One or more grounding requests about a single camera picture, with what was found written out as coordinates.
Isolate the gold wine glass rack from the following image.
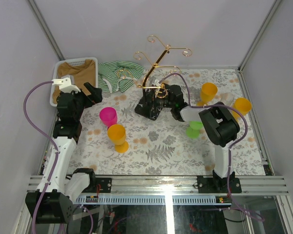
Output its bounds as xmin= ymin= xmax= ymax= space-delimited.
xmin=117 ymin=35 xmax=193 ymax=121

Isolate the purple cable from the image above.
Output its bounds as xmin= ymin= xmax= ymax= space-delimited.
xmin=23 ymin=81 xmax=62 ymax=153
xmin=160 ymin=72 xmax=265 ymax=229

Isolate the floral table mat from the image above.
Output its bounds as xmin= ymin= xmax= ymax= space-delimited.
xmin=66 ymin=69 xmax=265 ymax=176

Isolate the clear wine glass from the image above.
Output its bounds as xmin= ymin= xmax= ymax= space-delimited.
xmin=218 ymin=93 xmax=235 ymax=106

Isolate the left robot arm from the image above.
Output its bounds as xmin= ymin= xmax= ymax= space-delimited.
xmin=25 ymin=78 xmax=103 ymax=224

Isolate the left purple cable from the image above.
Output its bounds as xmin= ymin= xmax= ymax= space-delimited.
xmin=23 ymin=81 xmax=62 ymax=153

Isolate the brown cloth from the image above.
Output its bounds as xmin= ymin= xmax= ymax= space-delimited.
xmin=55 ymin=59 xmax=97 ymax=96

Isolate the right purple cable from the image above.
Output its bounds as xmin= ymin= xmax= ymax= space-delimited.
xmin=160 ymin=72 xmax=265 ymax=229

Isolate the pink plastic wine glass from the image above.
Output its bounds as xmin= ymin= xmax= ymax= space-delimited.
xmin=99 ymin=107 xmax=118 ymax=128

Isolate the green striped cloth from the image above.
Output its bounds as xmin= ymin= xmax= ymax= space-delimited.
xmin=98 ymin=61 xmax=145 ymax=94

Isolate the green plastic wine glass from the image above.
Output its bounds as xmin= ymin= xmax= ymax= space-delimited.
xmin=186 ymin=121 xmax=203 ymax=139

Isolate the orange wine glass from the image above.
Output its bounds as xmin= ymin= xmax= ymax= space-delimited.
xmin=232 ymin=97 xmax=252 ymax=116
xmin=107 ymin=124 xmax=129 ymax=153
xmin=197 ymin=82 xmax=218 ymax=106

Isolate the aluminium front rail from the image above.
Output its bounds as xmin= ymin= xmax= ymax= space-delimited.
xmin=26 ymin=174 xmax=290 ymax=195

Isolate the white plastic basket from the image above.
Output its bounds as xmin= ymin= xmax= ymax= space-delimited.
xmin=49 ymin=57 xmax=99 ymax=107

